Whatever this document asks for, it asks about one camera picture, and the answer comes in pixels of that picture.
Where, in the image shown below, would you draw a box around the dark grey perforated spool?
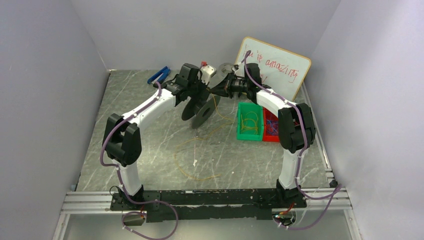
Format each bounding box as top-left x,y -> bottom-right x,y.
181,94 -> 221,129

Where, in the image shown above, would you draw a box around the long yellow cable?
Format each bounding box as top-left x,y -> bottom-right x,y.
174,89 -> 237,182

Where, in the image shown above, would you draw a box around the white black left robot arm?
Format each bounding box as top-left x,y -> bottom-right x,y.
100,63 -> 217,211

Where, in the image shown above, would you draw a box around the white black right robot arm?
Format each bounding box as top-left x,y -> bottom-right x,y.
211,63 -> 316,208

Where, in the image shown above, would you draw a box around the blue and black stapler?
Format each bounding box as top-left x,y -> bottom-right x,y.
147,66 -> 171,88

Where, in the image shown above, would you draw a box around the green plastic bin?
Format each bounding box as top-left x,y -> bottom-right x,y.
236,102 -> 264,142

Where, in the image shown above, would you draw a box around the yellow framed whiteboard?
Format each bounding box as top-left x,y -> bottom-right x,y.
235,36 -> 312,101

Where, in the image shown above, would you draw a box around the red plastic bin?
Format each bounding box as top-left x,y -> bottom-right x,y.
262,107 -> 280,143

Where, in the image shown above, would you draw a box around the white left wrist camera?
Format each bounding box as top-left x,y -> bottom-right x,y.
200,61 -> 217,85

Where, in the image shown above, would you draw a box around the yellow cables in bin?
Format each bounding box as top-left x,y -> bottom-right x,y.
239,110 -> 263,135

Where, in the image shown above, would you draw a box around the blue cables in bin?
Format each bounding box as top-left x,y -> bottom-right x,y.
264,115 -> 281,137

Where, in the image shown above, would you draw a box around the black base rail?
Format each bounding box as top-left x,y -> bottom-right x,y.
110,188 -> 307,223

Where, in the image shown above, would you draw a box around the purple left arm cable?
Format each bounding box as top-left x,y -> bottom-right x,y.
99,81 -> 180,240

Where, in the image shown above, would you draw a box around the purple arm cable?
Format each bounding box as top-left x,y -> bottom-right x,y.
236,49 -> 344,232
99,81 -> 180,240

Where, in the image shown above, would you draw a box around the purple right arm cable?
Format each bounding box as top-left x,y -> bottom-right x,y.
236,49 -> 344,232

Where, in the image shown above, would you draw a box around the aluminium frame rail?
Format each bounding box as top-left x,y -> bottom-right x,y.
61,191 -> 112,214

